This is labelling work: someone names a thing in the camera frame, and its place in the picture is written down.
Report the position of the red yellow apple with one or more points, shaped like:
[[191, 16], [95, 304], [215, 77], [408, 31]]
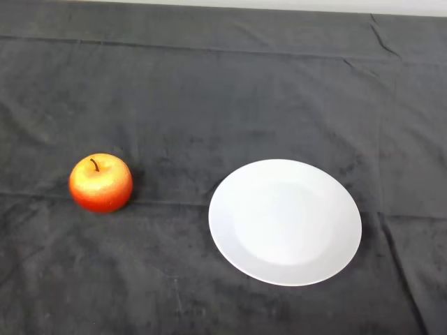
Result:
[[101, 190]]

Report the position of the white round plate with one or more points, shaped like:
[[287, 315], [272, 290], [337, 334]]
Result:
[[284, 223]]

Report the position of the black cloth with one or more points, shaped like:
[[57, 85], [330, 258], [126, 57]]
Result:
[[209, 87]]

